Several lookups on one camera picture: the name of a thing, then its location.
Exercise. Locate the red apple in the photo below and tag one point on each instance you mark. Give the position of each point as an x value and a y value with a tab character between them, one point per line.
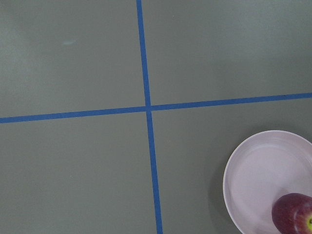
292	214

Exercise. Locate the pink plate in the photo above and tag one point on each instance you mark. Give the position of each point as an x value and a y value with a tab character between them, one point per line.
260	170

